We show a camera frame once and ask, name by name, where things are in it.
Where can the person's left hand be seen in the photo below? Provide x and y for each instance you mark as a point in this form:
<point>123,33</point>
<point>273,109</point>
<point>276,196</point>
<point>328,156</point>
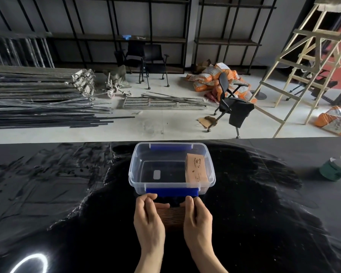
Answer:
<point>149,224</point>

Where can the person's right hand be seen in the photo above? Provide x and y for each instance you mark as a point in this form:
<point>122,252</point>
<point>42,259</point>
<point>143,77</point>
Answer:
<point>198,227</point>

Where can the person's left thumb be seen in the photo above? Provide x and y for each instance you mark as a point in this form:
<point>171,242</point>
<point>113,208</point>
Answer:
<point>163,206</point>

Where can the person's right thumb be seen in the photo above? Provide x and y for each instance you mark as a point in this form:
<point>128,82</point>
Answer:
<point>183,204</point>

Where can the brown ribbed cardboard box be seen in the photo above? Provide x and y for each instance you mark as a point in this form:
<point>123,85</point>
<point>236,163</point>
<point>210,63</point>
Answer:
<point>172,216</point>

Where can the person's left forearm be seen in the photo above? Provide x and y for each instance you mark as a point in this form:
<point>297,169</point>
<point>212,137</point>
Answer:
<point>149,261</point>

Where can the person's right forearm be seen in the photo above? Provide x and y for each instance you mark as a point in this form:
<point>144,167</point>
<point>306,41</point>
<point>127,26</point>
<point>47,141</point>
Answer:
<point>209,263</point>

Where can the clear plastic bin blue latches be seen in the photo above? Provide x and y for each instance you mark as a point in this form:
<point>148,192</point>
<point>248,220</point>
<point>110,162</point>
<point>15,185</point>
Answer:
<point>164,184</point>

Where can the small printed cardboard box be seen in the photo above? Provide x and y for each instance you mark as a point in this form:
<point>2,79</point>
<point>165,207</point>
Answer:
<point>196,169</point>

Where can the torn cardboard piece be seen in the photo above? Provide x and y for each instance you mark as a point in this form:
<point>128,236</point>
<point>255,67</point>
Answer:
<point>208,121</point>

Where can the flat metal grate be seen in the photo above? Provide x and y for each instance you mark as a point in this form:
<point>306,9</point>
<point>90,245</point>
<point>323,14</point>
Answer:
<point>153,102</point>

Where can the black office swivel chair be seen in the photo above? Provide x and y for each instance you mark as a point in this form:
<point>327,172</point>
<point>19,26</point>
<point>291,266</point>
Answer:
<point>233,106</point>

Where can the pile of orange sacks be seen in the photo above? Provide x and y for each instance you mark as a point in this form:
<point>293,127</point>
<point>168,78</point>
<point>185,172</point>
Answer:
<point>207,79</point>

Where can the grey caster wheel assembly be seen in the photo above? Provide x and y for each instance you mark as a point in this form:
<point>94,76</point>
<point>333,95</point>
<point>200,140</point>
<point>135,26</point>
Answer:
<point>115,82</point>

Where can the round black table base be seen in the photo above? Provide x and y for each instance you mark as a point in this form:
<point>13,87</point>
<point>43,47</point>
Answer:
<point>260,95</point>

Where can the open brown cardboard carton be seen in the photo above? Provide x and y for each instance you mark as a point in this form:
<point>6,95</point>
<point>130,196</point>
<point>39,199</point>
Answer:
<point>201,66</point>

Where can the black stackable chair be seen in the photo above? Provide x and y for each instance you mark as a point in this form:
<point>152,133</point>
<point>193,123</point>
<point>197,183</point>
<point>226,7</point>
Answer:
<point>155,55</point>
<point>134,53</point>

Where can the green tape roll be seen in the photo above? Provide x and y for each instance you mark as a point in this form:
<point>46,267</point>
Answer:
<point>334,169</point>

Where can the wide black metal shelving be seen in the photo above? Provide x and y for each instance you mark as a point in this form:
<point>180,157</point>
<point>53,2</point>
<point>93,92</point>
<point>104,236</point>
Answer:
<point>150,39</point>

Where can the narrow black metal shelving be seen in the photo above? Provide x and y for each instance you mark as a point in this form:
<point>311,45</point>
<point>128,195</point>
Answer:
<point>227,41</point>

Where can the pile of metal rods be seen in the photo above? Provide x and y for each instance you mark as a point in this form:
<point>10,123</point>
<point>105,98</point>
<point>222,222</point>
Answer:
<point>37,93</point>

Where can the single orange white sack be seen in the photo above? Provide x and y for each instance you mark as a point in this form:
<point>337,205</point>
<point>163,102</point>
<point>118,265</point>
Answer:
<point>334,120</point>

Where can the small blue object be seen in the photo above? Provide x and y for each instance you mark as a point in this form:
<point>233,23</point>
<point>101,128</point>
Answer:
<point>126,37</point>

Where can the dark chair with star base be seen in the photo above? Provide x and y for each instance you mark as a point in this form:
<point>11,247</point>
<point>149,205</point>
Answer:
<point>321,85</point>

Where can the wooden stepladder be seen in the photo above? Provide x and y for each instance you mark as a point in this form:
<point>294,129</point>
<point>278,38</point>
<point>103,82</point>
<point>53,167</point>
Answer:
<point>315,51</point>

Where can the leaning metal frames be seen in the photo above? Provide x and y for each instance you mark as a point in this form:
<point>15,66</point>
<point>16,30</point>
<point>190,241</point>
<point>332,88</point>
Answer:
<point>17,49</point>

